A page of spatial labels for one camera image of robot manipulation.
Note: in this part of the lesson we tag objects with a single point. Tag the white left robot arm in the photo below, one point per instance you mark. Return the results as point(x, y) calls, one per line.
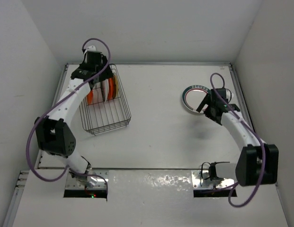
point(53, 132)

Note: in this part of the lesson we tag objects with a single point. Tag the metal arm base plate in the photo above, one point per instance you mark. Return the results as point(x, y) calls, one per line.
point(201, 182)

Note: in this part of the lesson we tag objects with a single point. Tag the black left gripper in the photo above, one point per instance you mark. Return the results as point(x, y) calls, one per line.
point(106, 74)

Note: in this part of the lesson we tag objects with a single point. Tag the white front cover panel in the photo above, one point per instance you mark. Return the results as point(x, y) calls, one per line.
point(143, 199)

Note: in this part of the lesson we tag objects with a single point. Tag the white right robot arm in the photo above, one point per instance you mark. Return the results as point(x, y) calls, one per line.
point(256, 155)

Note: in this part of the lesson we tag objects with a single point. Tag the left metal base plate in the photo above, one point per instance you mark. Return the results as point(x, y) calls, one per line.
point(97, 181)

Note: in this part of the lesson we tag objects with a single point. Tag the orange plastic plate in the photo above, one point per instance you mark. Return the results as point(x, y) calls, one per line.
point(111, 85)
point(90, 97)

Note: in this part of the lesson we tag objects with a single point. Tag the white plate green red rings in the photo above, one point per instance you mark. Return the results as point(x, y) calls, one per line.
point(193, 99)

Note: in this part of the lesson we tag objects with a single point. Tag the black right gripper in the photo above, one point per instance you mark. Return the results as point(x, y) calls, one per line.
point(206, 100)

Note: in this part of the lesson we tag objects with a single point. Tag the wire dish rack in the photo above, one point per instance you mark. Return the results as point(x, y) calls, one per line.
point(99, 116)

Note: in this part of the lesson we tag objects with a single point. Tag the aluminium table edge rail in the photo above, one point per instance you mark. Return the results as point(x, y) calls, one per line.
point(233, 84)

